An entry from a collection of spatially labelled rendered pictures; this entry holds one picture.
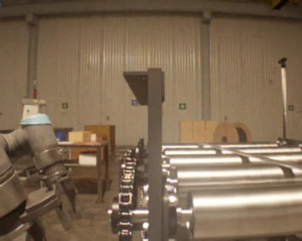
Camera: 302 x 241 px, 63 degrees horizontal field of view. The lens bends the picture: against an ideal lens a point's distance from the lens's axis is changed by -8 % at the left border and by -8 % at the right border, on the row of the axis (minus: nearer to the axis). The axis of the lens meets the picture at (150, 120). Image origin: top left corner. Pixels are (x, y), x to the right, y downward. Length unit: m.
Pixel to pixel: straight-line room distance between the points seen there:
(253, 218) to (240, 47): 11.82
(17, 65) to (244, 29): 10.31
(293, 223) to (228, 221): 0.15
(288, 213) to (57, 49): 11.94
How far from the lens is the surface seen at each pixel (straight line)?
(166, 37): 11.74
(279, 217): 0.60
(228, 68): 11.88
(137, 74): 0.57
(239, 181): 0.87
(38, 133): 0.83
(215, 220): 0.55
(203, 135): 8.54
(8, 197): 0.43
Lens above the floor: 1.06
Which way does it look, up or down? level
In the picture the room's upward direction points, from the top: straight up
